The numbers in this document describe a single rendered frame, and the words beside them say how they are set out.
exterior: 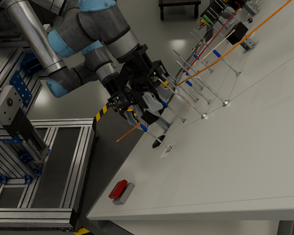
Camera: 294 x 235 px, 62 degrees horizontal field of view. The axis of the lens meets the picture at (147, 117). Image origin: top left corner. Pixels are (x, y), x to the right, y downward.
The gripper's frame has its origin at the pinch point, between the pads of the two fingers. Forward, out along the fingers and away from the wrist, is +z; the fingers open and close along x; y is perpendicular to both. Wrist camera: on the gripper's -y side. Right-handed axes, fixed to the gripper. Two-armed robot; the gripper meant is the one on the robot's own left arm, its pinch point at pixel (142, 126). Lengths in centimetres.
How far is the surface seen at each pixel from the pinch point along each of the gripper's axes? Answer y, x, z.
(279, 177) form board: 56, 25, 14
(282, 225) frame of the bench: -5, 22, 55
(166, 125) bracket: 5.9, 8.5, 4.1
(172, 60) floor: -206, 16, -51
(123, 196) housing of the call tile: 27.0, -6.6, 13.1
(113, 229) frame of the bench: 4.6, -28.5, 25.8
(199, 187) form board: 47, 15, 14
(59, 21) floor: -266, -97, -214
